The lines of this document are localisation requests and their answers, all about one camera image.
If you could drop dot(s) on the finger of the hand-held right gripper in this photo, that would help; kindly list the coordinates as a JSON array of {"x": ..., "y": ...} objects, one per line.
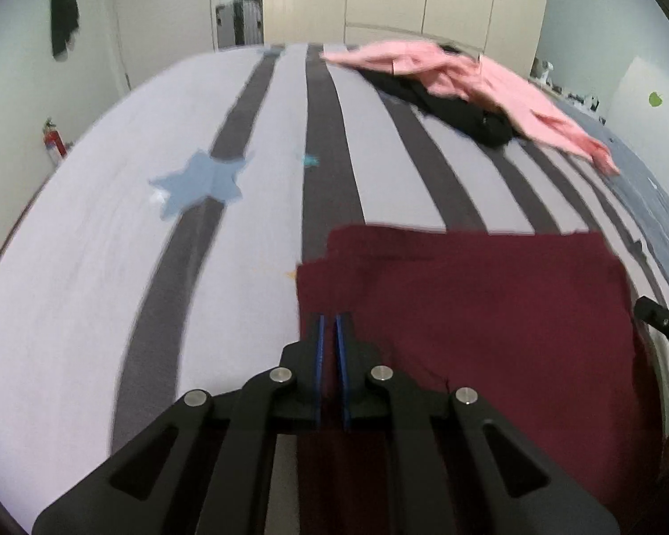
[{"x": 666, "y": 323}]

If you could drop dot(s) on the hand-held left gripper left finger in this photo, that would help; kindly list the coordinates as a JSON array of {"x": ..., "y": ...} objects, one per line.
[{"x": 319, "y": 368}]

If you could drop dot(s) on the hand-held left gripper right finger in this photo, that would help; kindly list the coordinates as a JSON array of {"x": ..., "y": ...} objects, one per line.
[{"x": 343, "y": 368}]

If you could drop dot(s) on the maroon polo shirt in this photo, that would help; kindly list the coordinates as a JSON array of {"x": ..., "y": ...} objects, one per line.
[{"x": 479, "y": 317}]

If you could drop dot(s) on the white bed headboard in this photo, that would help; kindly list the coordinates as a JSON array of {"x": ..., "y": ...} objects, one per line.
[{"x": 641, "y": 122}]

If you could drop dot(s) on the green apple sticker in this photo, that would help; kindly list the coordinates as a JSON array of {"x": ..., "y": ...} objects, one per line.
[{"x": 655, "y": 100}]

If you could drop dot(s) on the white power strip with chargers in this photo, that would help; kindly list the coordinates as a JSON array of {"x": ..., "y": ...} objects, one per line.
[{"x": 591, "y": 103}]

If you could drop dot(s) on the white tabletop appliance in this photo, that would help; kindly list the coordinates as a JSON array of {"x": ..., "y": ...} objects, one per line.
[{"x": 546, "y": 72}]

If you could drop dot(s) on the black garment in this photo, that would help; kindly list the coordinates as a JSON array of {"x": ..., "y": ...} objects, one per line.
[{"x": 457, "y": 111}]

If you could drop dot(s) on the pink garment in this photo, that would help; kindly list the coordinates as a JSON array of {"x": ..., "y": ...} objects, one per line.
[{"x": 496, "y": 83}]

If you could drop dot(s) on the red fire extinguisher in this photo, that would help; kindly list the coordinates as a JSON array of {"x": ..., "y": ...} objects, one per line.
[{"x": 56, "y": 147}]

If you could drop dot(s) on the dark ribbed suitcase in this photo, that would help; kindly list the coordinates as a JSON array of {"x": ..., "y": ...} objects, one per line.
[{"x": 245, "y": 22}]

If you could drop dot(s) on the white room door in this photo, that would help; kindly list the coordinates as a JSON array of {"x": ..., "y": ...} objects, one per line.
[{"x": 156, "y": 11}]

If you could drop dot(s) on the dark hanging garment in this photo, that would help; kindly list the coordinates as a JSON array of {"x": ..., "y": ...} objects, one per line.
[{"x": 64, "y": 0}]

